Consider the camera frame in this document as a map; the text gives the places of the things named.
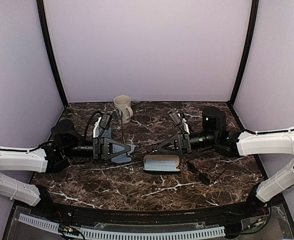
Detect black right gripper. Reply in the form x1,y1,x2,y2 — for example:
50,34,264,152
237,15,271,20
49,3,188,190
157,129,218,156

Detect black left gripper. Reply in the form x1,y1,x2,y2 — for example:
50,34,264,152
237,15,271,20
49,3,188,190
63,136,131,161

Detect black hard glasses case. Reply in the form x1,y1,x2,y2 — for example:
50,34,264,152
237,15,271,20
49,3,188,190
143,154,181,173

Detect light blue cleaning cloth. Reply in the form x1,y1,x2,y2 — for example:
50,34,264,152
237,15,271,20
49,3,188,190
145,159,176,172
111,144,136,164

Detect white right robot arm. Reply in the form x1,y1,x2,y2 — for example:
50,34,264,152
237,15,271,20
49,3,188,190
155,106,294,217

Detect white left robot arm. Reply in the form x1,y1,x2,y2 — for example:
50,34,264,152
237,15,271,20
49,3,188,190
0,119,135,218

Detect blue textured glasses case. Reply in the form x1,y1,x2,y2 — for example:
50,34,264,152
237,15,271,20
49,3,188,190
102,127,112,139

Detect cream ceramic mug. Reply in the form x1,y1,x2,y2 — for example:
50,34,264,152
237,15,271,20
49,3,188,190
113,95,133,124

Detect black frame sunglasses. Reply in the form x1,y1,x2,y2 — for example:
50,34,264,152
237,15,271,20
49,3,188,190
186,152,229,186

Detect white slotted cable duct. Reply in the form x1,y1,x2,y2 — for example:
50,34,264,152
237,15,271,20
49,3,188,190
18,213,225,240

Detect left black frame post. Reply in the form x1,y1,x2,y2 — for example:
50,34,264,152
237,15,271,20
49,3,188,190
36,0,69,107

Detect black frame post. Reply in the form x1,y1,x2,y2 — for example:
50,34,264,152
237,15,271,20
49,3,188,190
36,0,69,107
228,0,259,107

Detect right black frame post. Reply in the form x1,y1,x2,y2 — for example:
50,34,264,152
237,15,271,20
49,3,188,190
228,0,259,107

